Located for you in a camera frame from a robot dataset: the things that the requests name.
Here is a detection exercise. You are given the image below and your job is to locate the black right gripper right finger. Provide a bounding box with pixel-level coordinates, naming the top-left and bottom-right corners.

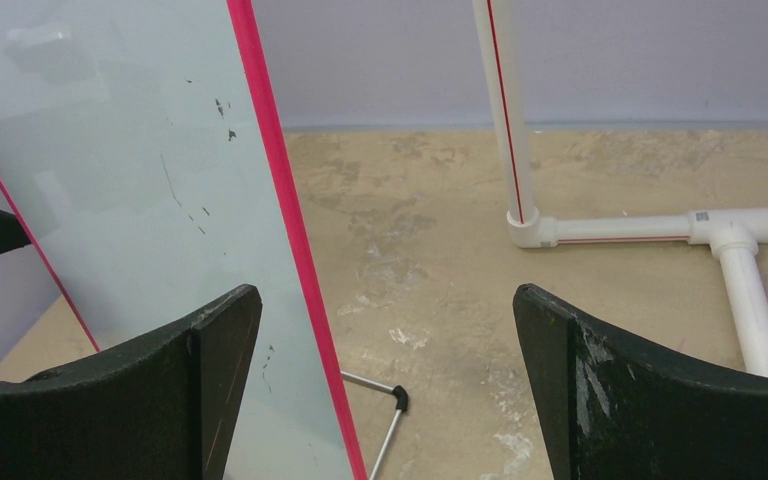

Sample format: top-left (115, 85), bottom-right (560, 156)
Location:
top-left (513, 284), bottom-right (768, 479)

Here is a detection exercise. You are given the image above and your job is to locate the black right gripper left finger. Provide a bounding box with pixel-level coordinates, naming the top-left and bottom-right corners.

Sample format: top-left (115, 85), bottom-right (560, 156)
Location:
top-left (0, 285), bottom-right (262, 479)

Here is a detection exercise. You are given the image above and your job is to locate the pink framed whiteboard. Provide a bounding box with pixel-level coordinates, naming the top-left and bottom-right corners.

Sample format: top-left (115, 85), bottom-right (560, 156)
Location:
top-left (0, 1), bottom-right (366, 479)

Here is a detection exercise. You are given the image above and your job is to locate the metal whiteboard stand leg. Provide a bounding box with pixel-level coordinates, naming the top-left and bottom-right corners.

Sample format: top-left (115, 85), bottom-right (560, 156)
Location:
top-left (340, 370), bottom-right (410, 480)

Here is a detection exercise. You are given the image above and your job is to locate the white PVC pipe frame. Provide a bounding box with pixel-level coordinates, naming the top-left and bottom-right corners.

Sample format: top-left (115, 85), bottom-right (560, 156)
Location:
top-left (472, 1), bottom-right (768, 378)

